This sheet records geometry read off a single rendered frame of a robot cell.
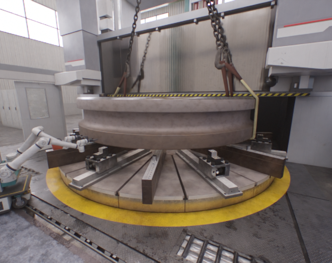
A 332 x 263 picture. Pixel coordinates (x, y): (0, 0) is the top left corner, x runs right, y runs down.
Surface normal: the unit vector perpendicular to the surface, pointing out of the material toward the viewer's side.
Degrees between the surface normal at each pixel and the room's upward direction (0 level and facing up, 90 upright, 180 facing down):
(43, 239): 0
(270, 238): 0
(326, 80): 90
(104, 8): 90
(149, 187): 90
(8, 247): 0
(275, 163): 90
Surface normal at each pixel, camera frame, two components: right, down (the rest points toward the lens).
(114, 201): -0.29, 0.19
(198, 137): 0.22, 0.20
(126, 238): 0.00, -0.98
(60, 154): 0.64, 0.16
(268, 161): -0.77, 0.13
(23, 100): 0.88, 0.10
